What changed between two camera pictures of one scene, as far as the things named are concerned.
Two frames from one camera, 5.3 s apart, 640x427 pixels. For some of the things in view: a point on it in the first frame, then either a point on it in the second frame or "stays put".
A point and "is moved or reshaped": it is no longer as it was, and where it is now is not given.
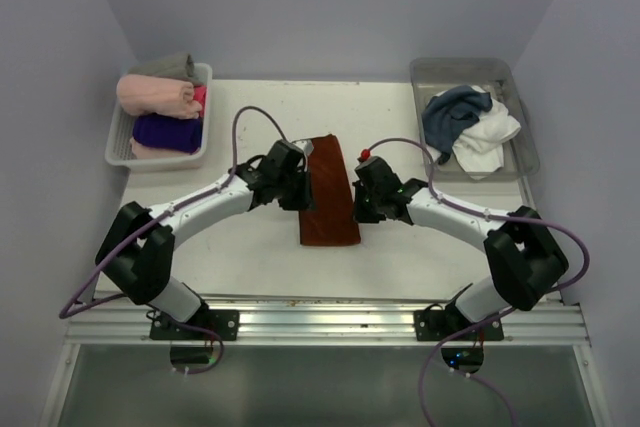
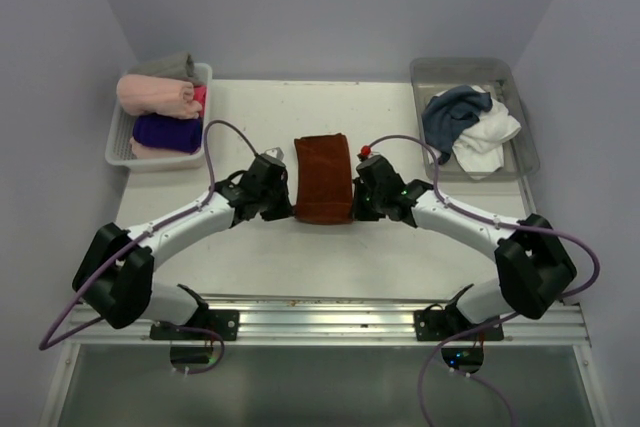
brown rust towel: x=332 y=219 is moved or reshaped
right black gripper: x=360 y=215 stays put
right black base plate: x=439 y=325 stays put
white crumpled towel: x=481 y=151 stays put
